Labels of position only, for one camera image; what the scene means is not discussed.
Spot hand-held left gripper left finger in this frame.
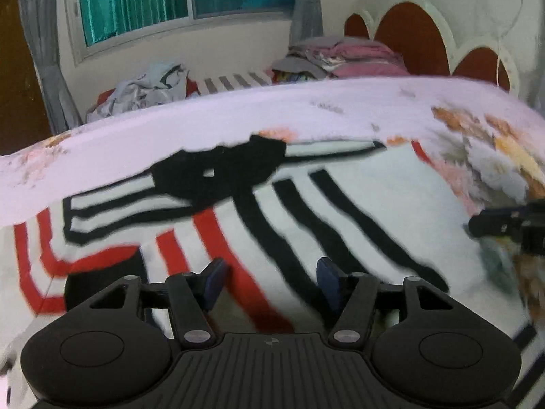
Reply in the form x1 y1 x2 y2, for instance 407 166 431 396
67 258 231 348

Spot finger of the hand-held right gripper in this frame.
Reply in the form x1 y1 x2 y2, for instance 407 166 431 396
467 205 522 239

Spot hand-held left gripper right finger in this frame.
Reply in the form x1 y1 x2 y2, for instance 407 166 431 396
316 257 459 346

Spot red black striped white garment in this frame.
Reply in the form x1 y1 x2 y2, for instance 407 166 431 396
0 134 542 409

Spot crumpled light grey clothes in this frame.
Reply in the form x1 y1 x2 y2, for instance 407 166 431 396
87 63 190 122

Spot pile of pink grey clothes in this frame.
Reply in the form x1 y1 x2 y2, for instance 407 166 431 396
271 36 412 82

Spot pink floral blanket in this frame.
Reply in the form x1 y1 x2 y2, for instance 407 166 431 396
0 76 545 312

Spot grey white striped cloth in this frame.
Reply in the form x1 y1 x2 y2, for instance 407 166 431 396
198 70 274 95

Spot scalloped red white headboard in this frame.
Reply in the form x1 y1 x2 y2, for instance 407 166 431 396
343 0 522 97

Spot colourful printed cloth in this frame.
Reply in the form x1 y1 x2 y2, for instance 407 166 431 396
272 71 316 84

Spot brown wooden door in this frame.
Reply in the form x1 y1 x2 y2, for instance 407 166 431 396
0 0 52 155

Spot white hanging cable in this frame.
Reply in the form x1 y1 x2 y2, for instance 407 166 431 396
473 0 529 91

